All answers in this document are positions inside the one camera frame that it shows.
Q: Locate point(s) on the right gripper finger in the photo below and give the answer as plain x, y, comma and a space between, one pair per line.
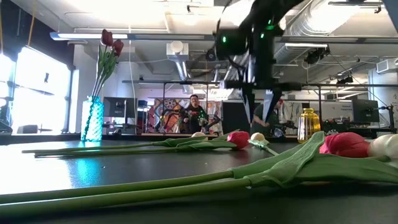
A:
276, 96
248, 102

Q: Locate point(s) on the white artificial tulip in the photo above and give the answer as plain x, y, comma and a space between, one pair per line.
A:
257, 136

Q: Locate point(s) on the cream artificial tulip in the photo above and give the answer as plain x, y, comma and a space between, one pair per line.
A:
384, 146

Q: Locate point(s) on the dark red artificial tulip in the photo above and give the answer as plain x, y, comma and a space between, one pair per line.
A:
118, 47
107, 37

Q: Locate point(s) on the black background robot arm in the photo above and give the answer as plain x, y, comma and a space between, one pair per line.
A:
213, 123
172, 117

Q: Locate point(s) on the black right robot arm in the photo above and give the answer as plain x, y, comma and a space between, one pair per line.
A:
264, 12

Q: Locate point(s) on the yellow glass vase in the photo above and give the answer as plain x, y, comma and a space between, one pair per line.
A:
308, 126

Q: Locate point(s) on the blue glass vase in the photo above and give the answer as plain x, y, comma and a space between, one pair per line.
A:
92, 121

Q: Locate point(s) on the person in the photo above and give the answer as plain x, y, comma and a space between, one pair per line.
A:
194, 113
258, 119

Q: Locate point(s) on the short ceiling light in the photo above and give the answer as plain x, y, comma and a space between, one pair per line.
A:
306, 45

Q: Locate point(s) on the black ceiling spotlight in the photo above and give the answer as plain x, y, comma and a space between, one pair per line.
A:
315, 56

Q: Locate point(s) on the black table mat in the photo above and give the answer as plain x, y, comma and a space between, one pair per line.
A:
192, 161

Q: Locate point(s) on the white round ceiling fixture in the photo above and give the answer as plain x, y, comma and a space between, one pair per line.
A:
177, 49

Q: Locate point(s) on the black monitor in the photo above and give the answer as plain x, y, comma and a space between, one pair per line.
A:
118, 107
365, 110

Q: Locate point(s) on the long ceiling light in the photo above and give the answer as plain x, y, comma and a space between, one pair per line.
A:
93, 36

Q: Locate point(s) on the large bright window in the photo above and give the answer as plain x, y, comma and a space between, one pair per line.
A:
40, 93

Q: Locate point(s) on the dark equipment silhouette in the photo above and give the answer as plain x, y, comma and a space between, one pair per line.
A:
6, 116

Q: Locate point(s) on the silver ventilation duct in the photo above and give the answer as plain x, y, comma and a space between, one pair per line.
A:
314, 18

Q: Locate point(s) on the black metal rig frame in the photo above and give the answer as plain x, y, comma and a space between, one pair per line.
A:
186, 82

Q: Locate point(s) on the colourful wall tapestry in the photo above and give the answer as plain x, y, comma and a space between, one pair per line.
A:
169, 107

